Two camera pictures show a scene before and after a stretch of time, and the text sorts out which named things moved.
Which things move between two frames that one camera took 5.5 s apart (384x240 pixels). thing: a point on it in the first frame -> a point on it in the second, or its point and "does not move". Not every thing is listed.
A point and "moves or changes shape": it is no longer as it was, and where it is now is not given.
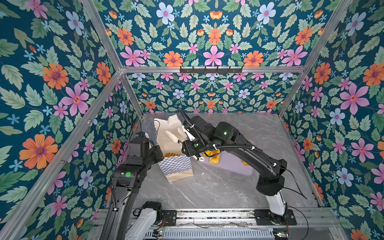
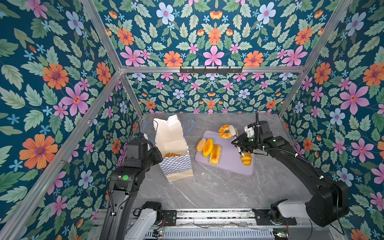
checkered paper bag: x=176 y=164 does not move
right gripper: x=187 y=149 -> x=241 y=142
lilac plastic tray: x=229 y=162 does not move
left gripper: x=157 y=149 does not move
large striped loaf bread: x=168 y=154 does not move
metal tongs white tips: x=184 y=135 moves or changes shape
